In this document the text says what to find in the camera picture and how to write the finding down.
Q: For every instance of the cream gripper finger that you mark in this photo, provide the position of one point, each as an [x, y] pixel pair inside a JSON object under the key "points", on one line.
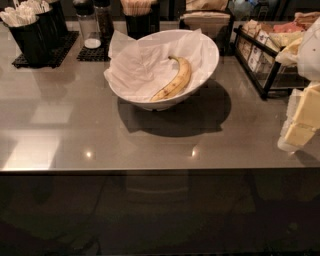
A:
{"points": [[294, 137]]}

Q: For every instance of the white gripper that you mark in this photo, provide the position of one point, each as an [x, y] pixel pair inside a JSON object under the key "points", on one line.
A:
{"points": [[309, 65]]}

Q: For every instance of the yellow banana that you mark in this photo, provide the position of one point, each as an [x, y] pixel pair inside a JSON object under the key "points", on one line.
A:
{"points": [[178, 83]]}

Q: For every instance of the white bowl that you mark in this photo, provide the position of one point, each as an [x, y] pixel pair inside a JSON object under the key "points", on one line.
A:
{"points": [[203, 63]]}

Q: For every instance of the black napkin holder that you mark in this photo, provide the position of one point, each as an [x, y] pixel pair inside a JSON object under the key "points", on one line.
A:
{"points": [[212, 17]]}

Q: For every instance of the white paper liner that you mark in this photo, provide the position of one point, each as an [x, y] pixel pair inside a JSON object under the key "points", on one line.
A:
{"points": [[143, 66]]}

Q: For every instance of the black cup of stirrers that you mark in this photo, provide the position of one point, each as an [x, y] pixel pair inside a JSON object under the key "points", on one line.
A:
{"points": [[142, 17]]}

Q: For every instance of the black rubber mat small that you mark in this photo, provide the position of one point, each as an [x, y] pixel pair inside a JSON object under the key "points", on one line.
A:
{"points": [[94, 50]]}

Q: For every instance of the glass pepper grinder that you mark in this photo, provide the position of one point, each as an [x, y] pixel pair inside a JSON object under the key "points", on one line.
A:
{"points": [[104, 18]]}

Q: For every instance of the glass salt shaker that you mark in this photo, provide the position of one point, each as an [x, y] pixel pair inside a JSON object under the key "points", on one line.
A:
{"points": [[85, 13]]}

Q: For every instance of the black rubber mat left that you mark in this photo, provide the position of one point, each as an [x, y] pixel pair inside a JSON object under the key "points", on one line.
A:
{"points": [[57, 55]]}

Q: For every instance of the rear black utensil cup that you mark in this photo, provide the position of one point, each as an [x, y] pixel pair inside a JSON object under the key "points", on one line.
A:
{"points": [[51, 20]]}

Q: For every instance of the black utensil cup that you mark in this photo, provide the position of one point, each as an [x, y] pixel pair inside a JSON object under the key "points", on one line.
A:
{"points": [[24, 24], [51, 20]]}

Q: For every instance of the front black utensil cup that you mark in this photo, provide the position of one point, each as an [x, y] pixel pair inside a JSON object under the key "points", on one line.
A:
{"points": [[24, 24]]}

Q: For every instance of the black wire packet rack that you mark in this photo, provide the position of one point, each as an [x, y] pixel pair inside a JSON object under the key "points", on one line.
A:
{"points": [[266, 52]]}

